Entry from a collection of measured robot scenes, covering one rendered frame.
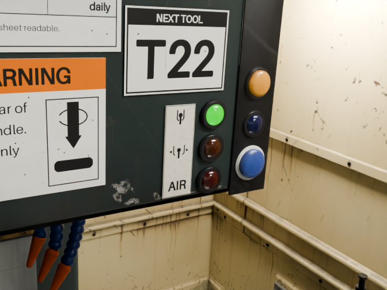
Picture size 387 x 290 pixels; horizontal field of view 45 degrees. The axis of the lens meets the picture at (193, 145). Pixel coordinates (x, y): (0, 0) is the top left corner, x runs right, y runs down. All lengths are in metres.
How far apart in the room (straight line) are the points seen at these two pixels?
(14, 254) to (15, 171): 0.77
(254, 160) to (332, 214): 0.95
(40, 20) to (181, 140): 0.16
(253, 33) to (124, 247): 1.37
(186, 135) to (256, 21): 0.12
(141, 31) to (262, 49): 0.13
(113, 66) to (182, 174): 0.12
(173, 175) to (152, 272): 1.43
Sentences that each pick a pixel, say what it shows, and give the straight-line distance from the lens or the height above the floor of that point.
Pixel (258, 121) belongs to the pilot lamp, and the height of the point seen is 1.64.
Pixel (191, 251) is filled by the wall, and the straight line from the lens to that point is 1.90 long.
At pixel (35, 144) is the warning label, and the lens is 0.37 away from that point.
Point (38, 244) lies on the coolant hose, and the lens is 0.63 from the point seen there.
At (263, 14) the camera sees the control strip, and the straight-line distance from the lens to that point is 0.45.
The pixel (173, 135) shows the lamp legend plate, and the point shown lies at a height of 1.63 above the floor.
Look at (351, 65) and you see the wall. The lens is 1.30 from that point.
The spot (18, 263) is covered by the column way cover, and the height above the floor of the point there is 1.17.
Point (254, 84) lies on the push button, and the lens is 0.45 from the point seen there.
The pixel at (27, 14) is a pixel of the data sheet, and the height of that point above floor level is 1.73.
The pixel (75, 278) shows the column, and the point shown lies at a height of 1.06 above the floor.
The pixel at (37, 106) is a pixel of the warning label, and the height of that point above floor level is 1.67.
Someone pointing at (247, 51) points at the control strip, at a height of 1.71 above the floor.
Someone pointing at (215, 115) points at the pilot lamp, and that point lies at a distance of 0.43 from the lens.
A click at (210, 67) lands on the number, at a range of 0.42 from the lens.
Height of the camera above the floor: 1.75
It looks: 17 degrees down
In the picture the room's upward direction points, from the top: 3 degrees clockwise
